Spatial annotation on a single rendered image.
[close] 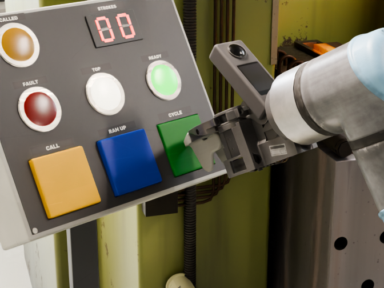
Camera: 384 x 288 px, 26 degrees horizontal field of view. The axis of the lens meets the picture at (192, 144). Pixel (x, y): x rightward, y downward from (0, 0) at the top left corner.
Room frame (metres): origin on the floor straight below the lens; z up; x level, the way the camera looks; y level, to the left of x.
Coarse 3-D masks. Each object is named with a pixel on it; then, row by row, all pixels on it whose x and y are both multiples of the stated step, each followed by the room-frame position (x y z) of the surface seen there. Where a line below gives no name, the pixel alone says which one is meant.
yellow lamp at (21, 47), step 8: (8, 32) 1.01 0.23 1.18; (16, 32) 1.02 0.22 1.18; (24, 32) 1.03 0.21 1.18; (8, 40) 1.00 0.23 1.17; (16, 40) 1.01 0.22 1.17; (24, 40) 1.02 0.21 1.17; (32, 40) 1.03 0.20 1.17; (8, 48) 1.00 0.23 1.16; (16, 48) 1.00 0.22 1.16; (24, 48) 1.01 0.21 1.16; (32, 48) 1.02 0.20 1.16; (16, 56) 1.00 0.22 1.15; (24, 56) 1.01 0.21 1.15
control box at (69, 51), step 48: (96, 0) 1.12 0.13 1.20; (144, 0) 1.17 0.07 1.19; (0, 48) 0.99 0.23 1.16; (48, 48) 1.04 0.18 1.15; (96, 48) 1.08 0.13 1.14; (144, 48) 1.13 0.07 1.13; (0, 96) 0.96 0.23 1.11; (144, 96) 1.08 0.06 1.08; (192, 96) 1.13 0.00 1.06; (0, 144) 0.93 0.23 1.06; (48, 144) 0.96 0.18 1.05; (96, 144) 1.00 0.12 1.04; (0, 192) 0.92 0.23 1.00; (144, 192) 1.00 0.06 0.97; (0, 240) 0.93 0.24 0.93
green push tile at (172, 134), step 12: (180, 120) 1.09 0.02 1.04; (192, 120) 1.10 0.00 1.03; (168, 132) 1.07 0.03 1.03; (180, 132) 1.08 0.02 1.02; (168, 144) 1.06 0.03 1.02; (180, 144) 1.07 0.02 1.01; (168, 156) 1.05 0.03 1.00; (180, 156) 1.06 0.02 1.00; (192, 156) 1.07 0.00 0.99; (180, 168) 1.05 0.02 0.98; (192, 168) 1.06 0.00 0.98
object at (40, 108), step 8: (32, 96) 0.98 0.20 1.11; (40, 96) 0.99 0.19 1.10; (48, 96) 1.00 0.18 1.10; (24, 104) 0.97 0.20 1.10; (32, 104) 0.98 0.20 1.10; (40, 104) 0.98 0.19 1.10; (48, 104) 0.99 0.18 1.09; (32, 112) 0.97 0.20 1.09; (40, 112) 0.97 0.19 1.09; (48, 112) 0.98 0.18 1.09; (56, 112) 0.99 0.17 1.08; (32, 120) 0.96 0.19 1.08; (40, 120) 0.97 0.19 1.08; (48, 120) 0.98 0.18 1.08
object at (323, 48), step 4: (316, 44) 1.69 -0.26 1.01; (320, 44) 1.69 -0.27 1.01; (324, 44) 1.69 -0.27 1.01; (316, 48) 1.68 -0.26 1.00; (320, 48) 1.66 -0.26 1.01; (324, 48) 1.65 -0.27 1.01; (328, 48) 1.65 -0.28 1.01; (332, 48) 1.65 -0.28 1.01; (320, 52) 1.66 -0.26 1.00; (324, 52) 1.64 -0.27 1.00
